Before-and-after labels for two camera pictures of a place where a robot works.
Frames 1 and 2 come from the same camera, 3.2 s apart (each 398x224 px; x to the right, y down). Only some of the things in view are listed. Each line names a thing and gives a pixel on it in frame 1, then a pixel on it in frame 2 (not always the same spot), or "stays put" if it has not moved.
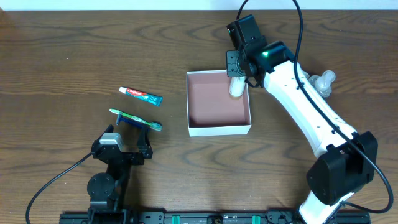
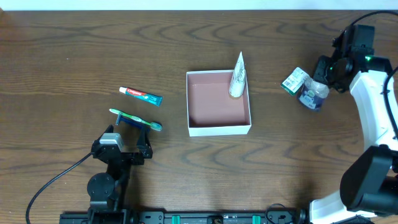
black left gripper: (128, 156) stays put
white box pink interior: (212, 110) stays put
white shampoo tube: (236, 86) stays put
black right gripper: (234, 64) to (321, 69)
